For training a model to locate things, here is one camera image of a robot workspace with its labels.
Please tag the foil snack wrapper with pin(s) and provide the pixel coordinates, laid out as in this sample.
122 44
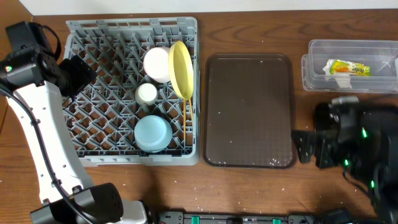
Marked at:
341 71

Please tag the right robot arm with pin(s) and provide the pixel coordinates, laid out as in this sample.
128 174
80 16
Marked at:
377 181

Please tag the black waste bin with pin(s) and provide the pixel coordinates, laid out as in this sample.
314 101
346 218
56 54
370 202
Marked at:
377 129

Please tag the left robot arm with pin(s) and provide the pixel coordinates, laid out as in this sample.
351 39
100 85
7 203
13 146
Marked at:
36 82

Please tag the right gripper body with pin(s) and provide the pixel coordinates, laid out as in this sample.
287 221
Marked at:
319 149

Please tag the yellow plate with crumbs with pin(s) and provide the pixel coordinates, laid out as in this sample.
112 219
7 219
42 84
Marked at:
181 70

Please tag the clear plastic waste bin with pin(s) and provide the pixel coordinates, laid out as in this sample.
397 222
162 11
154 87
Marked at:
379 55

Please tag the dark brown serving tray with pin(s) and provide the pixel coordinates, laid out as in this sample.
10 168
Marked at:
249 111

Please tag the pink plate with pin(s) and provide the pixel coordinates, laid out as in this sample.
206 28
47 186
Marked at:
156 64

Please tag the light blue bowl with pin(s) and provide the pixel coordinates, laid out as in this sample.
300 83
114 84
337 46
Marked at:
152 133

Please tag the grey plastic dish rack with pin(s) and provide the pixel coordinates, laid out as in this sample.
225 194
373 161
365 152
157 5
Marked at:
102 118

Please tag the wooden chopstick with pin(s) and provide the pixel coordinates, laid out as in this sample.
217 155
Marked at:
191 110
184 118

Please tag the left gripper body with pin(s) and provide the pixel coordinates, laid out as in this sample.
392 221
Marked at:
78 73

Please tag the cream white cup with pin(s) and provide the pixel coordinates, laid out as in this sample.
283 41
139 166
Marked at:
146 94

